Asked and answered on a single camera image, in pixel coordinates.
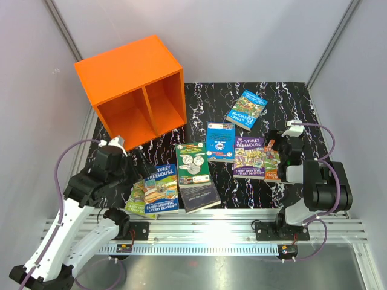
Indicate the lime 65-storey treehouse book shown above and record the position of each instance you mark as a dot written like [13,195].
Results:
[136,201]

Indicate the dark purple novel book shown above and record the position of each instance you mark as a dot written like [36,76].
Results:
[199,198]

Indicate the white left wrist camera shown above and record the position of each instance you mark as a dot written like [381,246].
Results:
[117,141]

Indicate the black marble-pattern mat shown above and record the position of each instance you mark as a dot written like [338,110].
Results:
[207,102]

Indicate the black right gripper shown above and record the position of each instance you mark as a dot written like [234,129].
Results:
[276,135]

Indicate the purple 52-storey treehouse book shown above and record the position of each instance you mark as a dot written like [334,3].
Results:
[249,158]

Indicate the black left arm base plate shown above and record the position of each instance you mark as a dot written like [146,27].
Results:
[139,231]

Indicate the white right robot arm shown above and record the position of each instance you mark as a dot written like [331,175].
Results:
[325,186]

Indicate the green 104-storey treehouse book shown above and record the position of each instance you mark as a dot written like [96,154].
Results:
[192,165]

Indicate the teal 26-storey treehouse book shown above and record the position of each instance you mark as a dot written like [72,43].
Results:
[246,110]

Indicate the orange two-compartment shelf box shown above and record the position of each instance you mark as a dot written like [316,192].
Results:
[136,90]

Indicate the bright blue paperback book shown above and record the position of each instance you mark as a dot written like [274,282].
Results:
[220,141]

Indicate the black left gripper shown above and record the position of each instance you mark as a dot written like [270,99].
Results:
[144,167]

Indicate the aluminium mounting rail frame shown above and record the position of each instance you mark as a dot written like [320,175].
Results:
[231,233]

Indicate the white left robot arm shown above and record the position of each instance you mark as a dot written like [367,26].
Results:
[57,261]

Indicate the orange 78-storey treehouse book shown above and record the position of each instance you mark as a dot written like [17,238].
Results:
[271,161]

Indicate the blue 91-storey treehouse book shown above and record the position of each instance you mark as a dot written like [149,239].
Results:
[161,191]

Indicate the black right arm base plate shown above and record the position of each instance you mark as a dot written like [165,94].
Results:
[266,231]

